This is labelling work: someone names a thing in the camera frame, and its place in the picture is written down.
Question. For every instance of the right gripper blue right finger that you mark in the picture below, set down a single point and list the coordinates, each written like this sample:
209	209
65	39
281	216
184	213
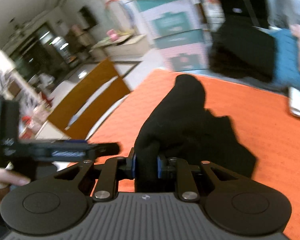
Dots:
166	166

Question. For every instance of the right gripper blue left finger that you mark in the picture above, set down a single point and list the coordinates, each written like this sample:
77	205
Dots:
130	164

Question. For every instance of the black sweater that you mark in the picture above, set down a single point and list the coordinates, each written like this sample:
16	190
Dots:
181	127

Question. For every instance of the black folded clothes pile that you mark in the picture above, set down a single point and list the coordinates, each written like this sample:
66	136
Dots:
240	50

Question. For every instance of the person's left hand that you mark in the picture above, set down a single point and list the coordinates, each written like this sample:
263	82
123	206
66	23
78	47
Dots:
9	177

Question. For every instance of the wooden chair left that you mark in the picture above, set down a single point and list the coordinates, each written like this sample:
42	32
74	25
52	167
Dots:
89	100

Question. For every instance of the low white cabinet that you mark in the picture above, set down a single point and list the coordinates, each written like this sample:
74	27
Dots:
126	45

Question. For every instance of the lower teal pink carton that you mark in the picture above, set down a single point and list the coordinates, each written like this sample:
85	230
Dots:
183	51

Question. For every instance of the teal pink carton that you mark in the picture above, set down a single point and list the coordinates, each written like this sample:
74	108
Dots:
168	17
183	51

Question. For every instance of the orange flower-pattern table mat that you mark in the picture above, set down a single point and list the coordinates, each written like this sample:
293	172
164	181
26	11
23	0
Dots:
261	120

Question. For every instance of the pink kettlebell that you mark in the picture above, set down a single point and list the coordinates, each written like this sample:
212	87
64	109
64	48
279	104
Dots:
113	35

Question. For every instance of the upper teal pink carton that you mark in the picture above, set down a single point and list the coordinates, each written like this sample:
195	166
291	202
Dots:
168	17

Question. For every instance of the white quilted jacket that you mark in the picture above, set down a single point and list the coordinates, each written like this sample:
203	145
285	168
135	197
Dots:
294	101

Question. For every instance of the teal knitted sweater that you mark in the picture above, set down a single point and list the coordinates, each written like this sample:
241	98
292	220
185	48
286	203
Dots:
286	70

